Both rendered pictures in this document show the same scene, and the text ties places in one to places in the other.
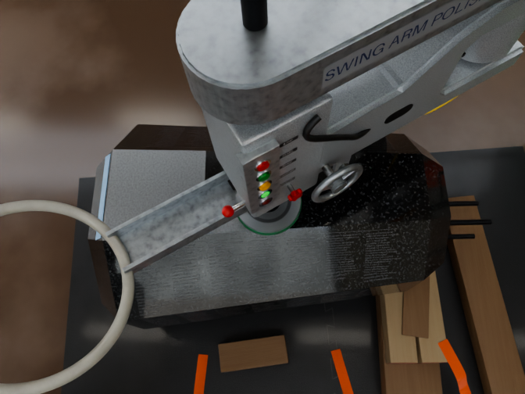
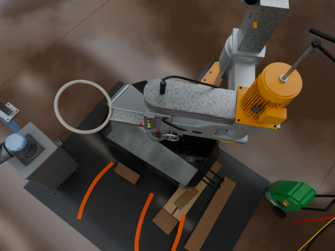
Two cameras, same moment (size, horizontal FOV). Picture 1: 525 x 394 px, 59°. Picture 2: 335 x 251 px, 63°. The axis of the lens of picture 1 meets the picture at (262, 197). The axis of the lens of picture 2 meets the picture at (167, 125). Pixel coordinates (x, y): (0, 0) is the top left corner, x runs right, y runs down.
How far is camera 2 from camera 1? 1.23 m
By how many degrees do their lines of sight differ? 8
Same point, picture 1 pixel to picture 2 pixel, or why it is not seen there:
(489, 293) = (213, 215)
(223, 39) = (153, 91)
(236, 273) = (136, 143)
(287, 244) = (155, 145)
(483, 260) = (220, 204)
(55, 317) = (80, 117)
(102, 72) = (153, 50)
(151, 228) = (121, 113)
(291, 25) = (168, 97)
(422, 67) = (203, 125)
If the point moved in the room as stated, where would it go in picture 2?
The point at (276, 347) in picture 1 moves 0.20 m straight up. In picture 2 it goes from (134, 177) to (133, 174)
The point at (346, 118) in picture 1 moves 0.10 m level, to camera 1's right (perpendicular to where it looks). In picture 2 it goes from (179, 123) to (189, 130)
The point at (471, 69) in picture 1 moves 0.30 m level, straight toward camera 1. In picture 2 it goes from (227, 136) to (193, 145)
